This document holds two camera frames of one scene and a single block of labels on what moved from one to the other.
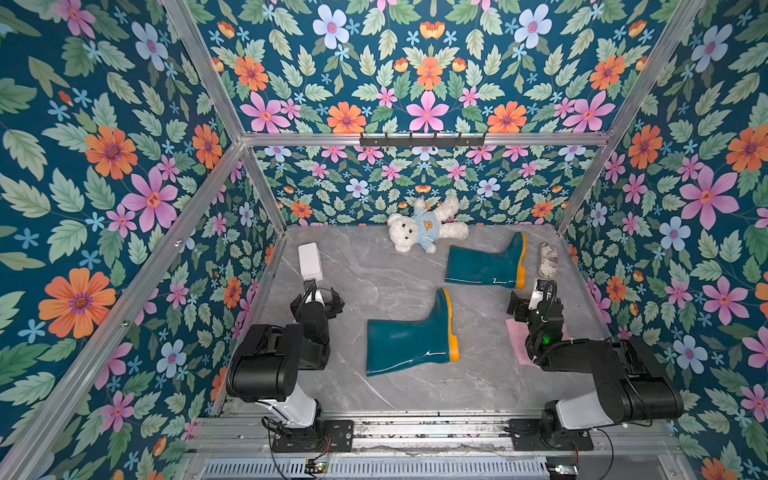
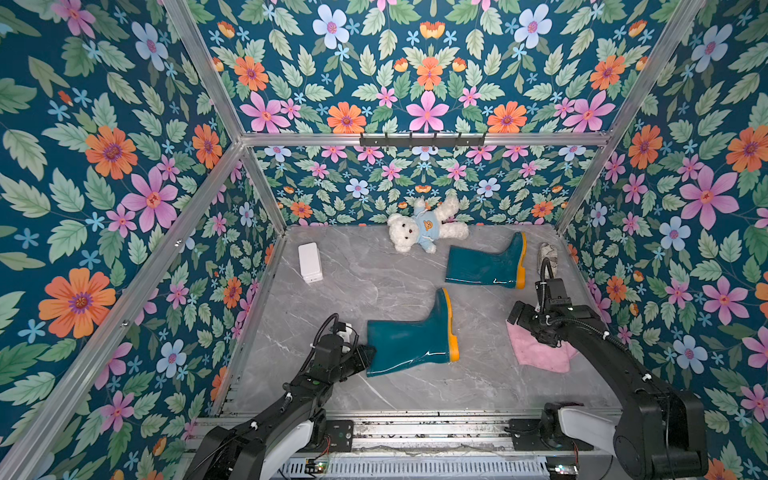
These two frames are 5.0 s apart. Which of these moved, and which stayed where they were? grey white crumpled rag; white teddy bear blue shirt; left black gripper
Moved: left black gripper
Stayed: grey white crumpled rag; white teddy bear blue shirt
